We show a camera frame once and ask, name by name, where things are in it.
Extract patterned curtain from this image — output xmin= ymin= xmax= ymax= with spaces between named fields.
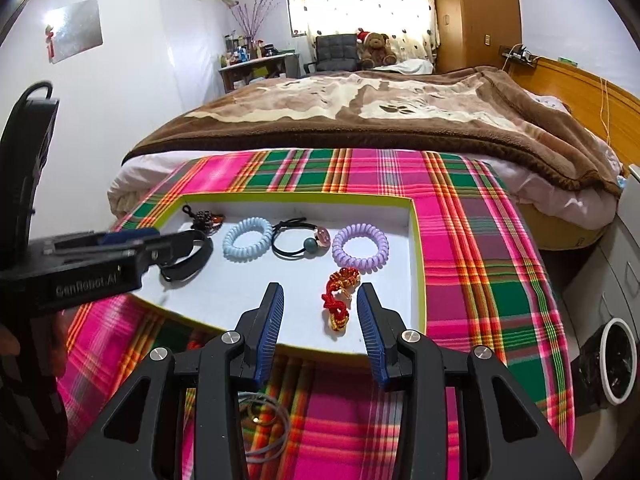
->
xmin=292 ymin=0 xmax=441 ymax=62

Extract black wide hair band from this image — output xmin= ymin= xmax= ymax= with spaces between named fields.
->
xmin=159 ymin=230 xmax=215 ymax=284

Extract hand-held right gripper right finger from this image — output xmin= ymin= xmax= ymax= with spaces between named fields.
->
xmin=357 ymin=282 xmax=583 ymax=480

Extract silver wall sheet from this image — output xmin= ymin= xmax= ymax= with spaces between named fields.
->
xmin=48 ymin=0 xmax=105 ymax=65

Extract red beaded knot bracelet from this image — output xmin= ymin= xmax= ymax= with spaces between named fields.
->
xmin=320 ymin=267 xmax=362 ymax=334

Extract wooden wardrobe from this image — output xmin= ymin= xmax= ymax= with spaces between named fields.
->
xmin=429 ymin=0 xmax=524 ymax=74

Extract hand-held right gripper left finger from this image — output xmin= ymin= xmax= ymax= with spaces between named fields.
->
xmin=59 ymin=282 xmax=285 ymax=480

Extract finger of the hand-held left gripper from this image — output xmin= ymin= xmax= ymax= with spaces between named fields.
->
xmin=52 ymin=228 xmax=162 ymax=254
xmin=107 ymin=232 xmax=196 ymax=274

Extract purple flower branches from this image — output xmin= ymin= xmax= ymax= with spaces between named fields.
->
xmin=231 ymin=0 xmax=282 ymax=42

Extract brown fleece blanket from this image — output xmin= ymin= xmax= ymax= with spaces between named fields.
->
xmin=122 ymin=65 xmax=624 ymax=197

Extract dark beaded flower charm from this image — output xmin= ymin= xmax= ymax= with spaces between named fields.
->
xmin=182 ymin=204 xmax=226 ymax=235

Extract pink plaid blanket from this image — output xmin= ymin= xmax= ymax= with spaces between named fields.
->
xmin=55 ymin=147 xmax=577 ymax=480

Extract brown teddy bear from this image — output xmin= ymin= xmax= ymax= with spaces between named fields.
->
xmin=356 ymin=29 xmax=399 ymax=69

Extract purple spiral hair tie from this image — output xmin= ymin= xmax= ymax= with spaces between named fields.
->
xmin=331 ymin=224 xmax=390 ymax=272

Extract wooden headboard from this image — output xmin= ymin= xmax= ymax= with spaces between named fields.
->
xmin=504 ymin=55 xmax=640 ymax=171

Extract clutter of bottles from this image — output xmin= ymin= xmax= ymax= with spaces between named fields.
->
xmin=220 ymin=34 xmax=282 ymax=66

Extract grey elastic hair bands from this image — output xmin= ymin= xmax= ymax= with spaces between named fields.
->
xmin=239 ymin=392 xmax=292 ymax=462

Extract white-rimmed trash bin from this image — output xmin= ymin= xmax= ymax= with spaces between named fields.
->
xmin=574 ymin=317 xmax=639 ymax=407

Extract white pillow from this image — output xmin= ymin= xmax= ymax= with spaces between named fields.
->
xmin=385 ymin=58 xmax=435 ymax=75

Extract blue spiral hair tie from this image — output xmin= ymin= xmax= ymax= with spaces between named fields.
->
xmin=222 ymin=216 xmax=275 ymax=263

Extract yellow cable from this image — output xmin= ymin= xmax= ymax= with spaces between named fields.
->
xmin=599 ymin=77 xmax=614 ymax=147

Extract white drawer cabinet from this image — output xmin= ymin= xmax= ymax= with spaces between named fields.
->
xmin=560 ymin=162 xmax=640 ymax=342

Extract yellow-green shallow box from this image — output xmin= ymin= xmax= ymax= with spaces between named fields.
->
xmin=111 ymin=191 xmax=429 ymax=369

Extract small desk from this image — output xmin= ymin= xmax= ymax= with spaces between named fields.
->
xmin=218 ymin=52 xmax=301 ymax=94

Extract black hair tie with beads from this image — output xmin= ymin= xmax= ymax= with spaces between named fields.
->
xmin=271 ymin=217 xmax=332 ymax=261

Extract dark grey armchair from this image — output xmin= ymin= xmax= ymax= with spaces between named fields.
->
xmin=302 ymin=33 xmax=361 ymax=76

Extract person's left hand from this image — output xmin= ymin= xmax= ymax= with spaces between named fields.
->
xmin=0 ymin=322 xmax=22 ymax=357

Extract power strip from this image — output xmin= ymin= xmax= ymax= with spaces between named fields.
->
xmin=501 ymin=45 xmax=539 ymax=64

